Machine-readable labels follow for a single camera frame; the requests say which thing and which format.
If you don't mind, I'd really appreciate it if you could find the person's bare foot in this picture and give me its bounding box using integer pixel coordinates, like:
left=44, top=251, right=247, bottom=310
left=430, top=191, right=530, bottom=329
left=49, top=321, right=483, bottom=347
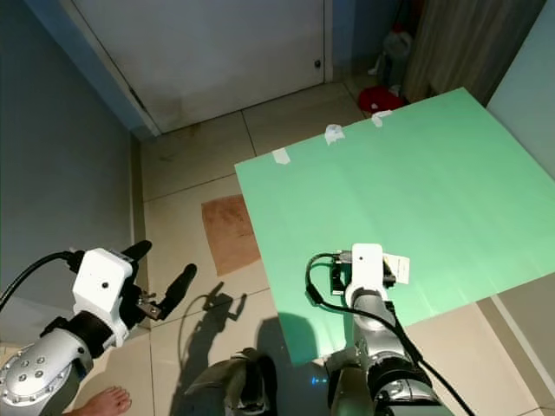
left=62, top=386, right=133, bottom=416

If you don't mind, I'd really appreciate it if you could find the green table cover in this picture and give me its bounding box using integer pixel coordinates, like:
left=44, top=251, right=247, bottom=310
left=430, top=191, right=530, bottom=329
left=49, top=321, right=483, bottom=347
left=234, top=87, right=555, bottom=367

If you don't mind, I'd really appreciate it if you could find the grey robot left leg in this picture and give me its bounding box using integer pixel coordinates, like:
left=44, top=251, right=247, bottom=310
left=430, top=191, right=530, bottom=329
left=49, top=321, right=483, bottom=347
left=186, top=348, right=278, bottom=416

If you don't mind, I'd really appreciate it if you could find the grey robot leg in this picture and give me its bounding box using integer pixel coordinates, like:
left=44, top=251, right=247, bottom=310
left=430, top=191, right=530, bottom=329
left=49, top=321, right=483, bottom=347
left=186, top=348, right=278, bottom=416
left=321, top=364, right=365, bottom=416

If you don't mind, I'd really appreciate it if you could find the grey robot right leg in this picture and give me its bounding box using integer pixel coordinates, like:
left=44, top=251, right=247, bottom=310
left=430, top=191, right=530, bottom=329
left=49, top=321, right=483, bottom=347
left=321, top=364, right=365, bottom=416

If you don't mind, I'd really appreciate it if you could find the red object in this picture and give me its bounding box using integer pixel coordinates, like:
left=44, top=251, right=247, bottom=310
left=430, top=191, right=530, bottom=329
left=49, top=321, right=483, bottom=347
left=357, top=85, right=408, bottom=114

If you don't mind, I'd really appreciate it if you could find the white door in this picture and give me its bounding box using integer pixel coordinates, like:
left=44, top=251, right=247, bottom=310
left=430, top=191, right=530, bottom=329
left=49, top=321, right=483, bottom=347
left=71, top=0, right=332, bottom=133

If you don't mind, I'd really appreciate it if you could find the white plastic jug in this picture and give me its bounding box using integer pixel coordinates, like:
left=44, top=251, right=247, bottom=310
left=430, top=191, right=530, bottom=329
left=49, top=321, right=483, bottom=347
left=377, top=29, right=415, bottom=83

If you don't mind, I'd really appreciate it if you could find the brown curtain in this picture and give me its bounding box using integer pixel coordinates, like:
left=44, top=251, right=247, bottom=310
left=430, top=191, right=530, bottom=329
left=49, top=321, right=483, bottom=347
left=403, top=0, right=526, bottom=101

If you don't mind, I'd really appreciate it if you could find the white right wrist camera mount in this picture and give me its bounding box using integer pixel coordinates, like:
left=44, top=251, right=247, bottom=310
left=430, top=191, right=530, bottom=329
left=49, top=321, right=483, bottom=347
left=347, top=244, right=389, bottom=292

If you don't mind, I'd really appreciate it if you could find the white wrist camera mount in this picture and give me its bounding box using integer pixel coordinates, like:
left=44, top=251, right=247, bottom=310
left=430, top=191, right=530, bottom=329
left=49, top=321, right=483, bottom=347
left=347, top=244, right=389, bottom=292
left=71, top=248, right=137, bottom=328

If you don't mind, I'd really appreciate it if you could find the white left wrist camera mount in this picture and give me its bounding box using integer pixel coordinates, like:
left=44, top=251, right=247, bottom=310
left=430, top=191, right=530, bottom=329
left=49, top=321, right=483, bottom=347
left=71, top=248, right=137, bottom=328

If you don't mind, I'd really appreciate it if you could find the grey-blue door frame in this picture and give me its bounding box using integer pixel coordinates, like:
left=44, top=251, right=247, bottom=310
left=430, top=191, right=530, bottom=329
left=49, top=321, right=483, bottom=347
left=24, top=0, right=162, bottom=141

